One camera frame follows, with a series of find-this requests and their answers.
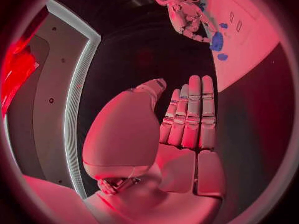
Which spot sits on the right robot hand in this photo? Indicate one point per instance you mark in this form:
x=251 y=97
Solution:
x=186 y=16

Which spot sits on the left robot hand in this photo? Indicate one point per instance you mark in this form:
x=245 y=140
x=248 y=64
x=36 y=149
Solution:
x=130 y=134

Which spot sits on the white task board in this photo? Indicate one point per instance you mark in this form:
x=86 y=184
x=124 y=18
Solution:
x=245 y=31

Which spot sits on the blue peg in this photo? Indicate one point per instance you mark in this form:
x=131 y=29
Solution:
x=223 y=25

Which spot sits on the blue gear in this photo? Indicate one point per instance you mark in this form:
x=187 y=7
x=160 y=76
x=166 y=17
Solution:
x=216 y=41

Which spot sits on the blue plug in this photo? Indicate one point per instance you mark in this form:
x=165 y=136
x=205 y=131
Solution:
x=222 y=56

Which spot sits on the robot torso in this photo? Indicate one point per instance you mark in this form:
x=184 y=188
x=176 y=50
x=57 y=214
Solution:
x=56 y=78

